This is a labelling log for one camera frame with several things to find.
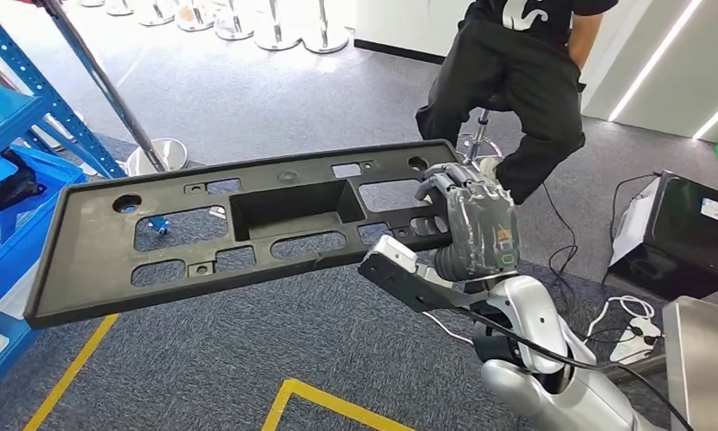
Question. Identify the black box with white side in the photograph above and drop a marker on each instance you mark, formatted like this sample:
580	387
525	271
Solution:
680	238

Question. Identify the yellow floor tape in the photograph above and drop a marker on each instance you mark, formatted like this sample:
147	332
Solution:
67	375
311	392

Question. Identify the dark grey floor carpet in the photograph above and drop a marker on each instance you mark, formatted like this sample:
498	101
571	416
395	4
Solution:
216	369

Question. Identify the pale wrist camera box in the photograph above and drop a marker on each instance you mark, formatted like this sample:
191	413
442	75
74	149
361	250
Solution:
394	279

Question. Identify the white power strip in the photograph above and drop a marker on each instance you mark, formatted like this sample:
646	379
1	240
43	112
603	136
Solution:
632	345

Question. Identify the black plastic plate frame part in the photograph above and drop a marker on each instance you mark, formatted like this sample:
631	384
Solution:
85	279

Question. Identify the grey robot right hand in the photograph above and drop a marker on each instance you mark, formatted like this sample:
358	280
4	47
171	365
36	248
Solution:
484	232

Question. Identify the blue storage bin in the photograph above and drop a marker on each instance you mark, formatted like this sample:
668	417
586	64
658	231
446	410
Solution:
32	238

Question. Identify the person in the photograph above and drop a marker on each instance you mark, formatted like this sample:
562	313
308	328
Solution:
531	89

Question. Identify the black item in bin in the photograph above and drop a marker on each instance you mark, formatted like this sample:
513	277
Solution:
8	190

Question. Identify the blue metal shelf rack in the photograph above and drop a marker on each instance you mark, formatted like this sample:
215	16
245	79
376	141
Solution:
2	113

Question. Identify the chrome stool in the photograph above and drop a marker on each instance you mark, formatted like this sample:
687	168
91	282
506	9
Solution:
478	146

